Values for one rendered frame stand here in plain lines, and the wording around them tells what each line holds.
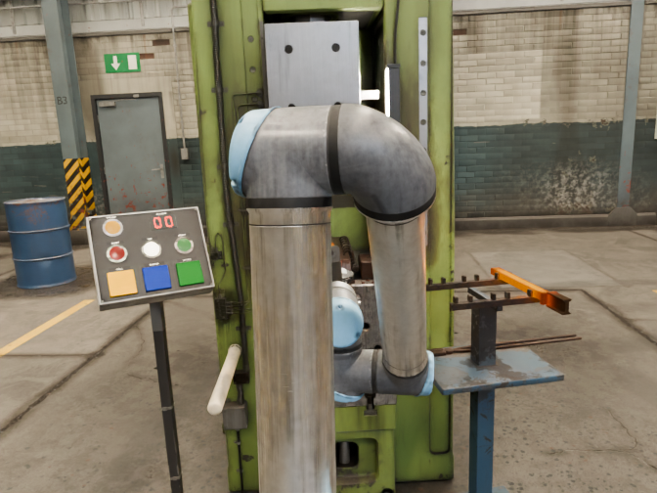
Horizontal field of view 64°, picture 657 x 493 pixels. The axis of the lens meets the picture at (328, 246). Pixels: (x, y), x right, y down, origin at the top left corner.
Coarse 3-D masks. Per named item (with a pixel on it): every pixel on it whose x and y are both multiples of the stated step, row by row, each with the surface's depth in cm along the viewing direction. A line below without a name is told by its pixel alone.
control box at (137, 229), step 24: (96, 216) 160; (120, 216) 163; (144, 216) 166; (192, 216) 172; (96, 240) 158; (120, 240) 160; (144, 240) 163; (168, 240) 166; (192, 240) 169; (96, 264) 155; (120, 264) 158; (144, 264) 160; (168, 264) 163; (96, 288) 156; (144, 288) 158; (192, 288) 163
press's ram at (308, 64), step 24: (264, 24) 165; (288, 24) 166; (312, 24) 166; (336, 24) 166; (288, 48) 167; (312, 48) 167; (336, 48) 168; (288, 72) 169; (312, 72) 169; (336, 72) 169; (288, 96) 170; (312, 96) 170; (336, 96) 171; (360, 96) 171
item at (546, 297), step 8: (504, 272) 180; (504, 280) 177; (512, 280) 172; (520, 280) 170; (520, 288) 167; (528, 288) 162; (536, 288) 161; (536, 296) 158; (544, 296) 153; (552, 296) 151; (560, 296) 148; (544, 304) 154; (552, 304) 151; (560, 304) 148; (568, 304) 146; (560, 312) 147; (568, 312) 146
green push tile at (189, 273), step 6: (180, 264) 164; (186, 264) 165; (192, 264) 165; (198, 264) 166; (180, 270) 163; (186, 270) 164; (192, 270) 165; (198, 270) 165; (180, 276) 163; (186, 276) 163; (192, 276) 164; (198, 276) 165; (180, 282) 162; (186, 282) 163; (192, 282) 163; (198, 282) 164
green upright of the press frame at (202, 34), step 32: (192, 0) 176; (224, 0) 177; (256, 0) 177; (224, 32) 179; (256, 32) 179; (224, 64) 181; (256, 64) 181; (224, 96) 183; (256, 96) 184; (224, 288) 197; (224, 352) 202; (256, 448) 211; (256, 480) 214
